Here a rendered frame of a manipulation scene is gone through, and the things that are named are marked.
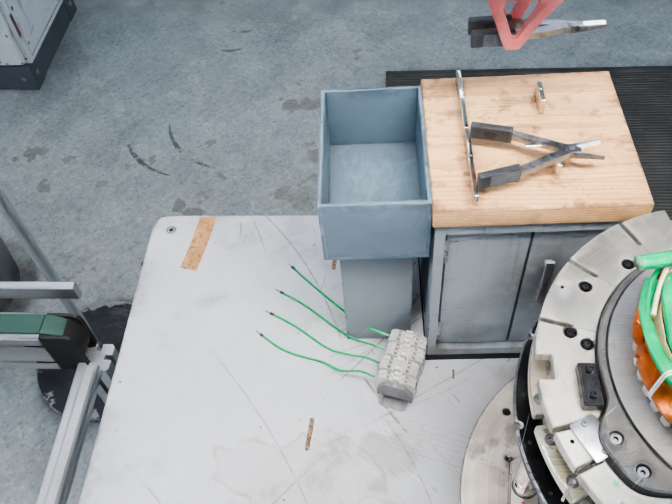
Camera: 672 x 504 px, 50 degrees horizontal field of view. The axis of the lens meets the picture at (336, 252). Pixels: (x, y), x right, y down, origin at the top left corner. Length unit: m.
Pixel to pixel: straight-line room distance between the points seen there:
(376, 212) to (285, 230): 0.37
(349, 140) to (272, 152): 1.44
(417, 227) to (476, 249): 0.07
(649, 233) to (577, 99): 0.21
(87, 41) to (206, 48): 0.47
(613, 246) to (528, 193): 0.11
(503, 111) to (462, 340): 0.28
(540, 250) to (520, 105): 0.15
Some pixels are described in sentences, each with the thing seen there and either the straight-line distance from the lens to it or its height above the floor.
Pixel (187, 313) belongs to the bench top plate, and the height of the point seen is 0.78.
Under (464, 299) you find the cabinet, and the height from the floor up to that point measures 0.90.
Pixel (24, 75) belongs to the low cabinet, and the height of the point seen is 0.06.
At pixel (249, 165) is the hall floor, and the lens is 2.24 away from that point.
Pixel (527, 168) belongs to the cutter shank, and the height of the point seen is 1.09.
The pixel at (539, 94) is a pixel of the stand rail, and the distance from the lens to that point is 0.76.
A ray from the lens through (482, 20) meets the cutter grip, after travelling 0.71.
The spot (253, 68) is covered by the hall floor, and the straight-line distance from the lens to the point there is 2.60.
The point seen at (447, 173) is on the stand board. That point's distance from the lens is 0.70.
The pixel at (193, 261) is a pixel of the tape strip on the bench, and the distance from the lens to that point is 1.02.
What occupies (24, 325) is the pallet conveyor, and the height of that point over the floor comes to 0.76.
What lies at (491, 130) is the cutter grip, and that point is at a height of 1.09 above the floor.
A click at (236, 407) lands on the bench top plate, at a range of 0.89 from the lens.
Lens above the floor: 1.57
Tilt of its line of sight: 52 degrees down
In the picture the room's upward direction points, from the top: 6 degrees counter-clockwise
